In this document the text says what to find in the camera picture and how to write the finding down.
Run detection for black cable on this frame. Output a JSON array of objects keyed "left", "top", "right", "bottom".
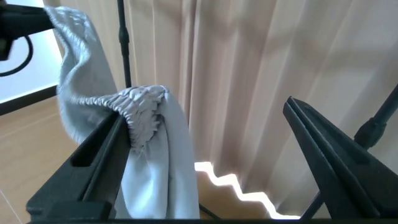
[{"left": 0, "top": 35, "right": 34, "bottom": 78}]

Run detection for pale grey shorts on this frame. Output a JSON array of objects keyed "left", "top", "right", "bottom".
[{"left": 43, "top": 6, "right": 201, "bottom": 220}]

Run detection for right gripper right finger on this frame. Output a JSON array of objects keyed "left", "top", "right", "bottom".
[{"left": 282, "top": 96, "right": 398, "bottom": 218}]

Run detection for black clothes rack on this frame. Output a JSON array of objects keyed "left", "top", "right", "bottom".
[{"left": 116, "top": 0, "right": 398, "bottom": 220}]

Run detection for beige curtain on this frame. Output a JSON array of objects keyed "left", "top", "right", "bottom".
[{"left": 43, "top": 0, "right": 398, "bottom": 218}]

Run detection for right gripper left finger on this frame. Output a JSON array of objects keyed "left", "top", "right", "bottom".
[{"left": 26, "top": 111, "right": 131, "bottom": 220}]

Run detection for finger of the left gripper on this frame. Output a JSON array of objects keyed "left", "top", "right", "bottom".
[{"left": 0, "top": 7, "right": 54, "bottom": 41}]

